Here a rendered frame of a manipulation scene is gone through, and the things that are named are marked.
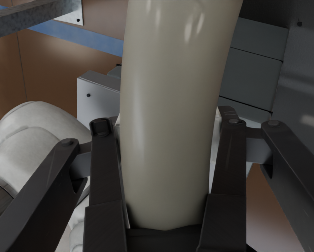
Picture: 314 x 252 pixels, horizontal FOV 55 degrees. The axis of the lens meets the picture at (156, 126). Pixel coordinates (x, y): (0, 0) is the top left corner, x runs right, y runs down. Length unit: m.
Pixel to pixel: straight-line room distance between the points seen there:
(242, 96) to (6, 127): 0.52
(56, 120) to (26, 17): 0.98
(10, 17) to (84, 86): 0.79
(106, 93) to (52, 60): 1.33
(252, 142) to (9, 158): 0.46
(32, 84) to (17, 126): 1.64
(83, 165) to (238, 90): 0.65
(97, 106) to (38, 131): 0.20
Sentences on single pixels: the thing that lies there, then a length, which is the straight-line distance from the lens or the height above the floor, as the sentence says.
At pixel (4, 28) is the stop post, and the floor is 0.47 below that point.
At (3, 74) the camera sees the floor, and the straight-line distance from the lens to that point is 2.40.
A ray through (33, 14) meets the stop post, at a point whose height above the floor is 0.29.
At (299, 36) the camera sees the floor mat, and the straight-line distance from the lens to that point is 1.42.
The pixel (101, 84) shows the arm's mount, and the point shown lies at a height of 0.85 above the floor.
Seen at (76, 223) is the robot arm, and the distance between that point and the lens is 0.61.
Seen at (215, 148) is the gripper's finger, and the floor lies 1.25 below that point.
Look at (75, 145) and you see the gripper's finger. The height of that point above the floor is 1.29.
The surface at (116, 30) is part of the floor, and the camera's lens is 1.67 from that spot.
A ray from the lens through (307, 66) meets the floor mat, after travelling 1.46.
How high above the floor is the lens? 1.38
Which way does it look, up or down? 50 degrees down
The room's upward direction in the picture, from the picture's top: 142 degrees counter-clockwise
